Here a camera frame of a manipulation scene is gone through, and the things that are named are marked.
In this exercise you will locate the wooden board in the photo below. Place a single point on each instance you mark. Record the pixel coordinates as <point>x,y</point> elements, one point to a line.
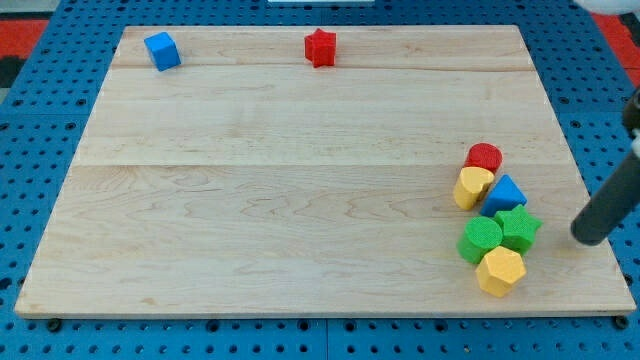
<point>247,183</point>

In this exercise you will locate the red star block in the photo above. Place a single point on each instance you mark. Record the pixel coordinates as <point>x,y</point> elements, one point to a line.
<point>320,48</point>

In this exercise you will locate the yellow heart block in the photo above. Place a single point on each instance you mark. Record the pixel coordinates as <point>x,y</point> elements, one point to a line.
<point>471,186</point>

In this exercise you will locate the red cylinder block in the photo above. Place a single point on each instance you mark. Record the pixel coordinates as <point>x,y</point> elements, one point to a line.
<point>484,155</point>

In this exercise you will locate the green cylinder block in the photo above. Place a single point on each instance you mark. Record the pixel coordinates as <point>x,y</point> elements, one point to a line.
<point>480,235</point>

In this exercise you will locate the blue triangle block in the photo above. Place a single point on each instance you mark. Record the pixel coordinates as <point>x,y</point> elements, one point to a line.
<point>505,196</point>

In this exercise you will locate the yellow hexagon block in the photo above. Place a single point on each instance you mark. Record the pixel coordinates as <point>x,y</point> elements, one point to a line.
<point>499,271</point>

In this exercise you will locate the green star block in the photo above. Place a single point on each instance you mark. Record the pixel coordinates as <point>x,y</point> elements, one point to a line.
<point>519,228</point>

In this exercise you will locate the blue cube block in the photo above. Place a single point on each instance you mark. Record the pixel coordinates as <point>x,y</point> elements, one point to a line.
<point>163,51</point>

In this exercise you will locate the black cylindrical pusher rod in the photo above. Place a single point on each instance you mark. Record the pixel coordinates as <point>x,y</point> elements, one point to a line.
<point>619,194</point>

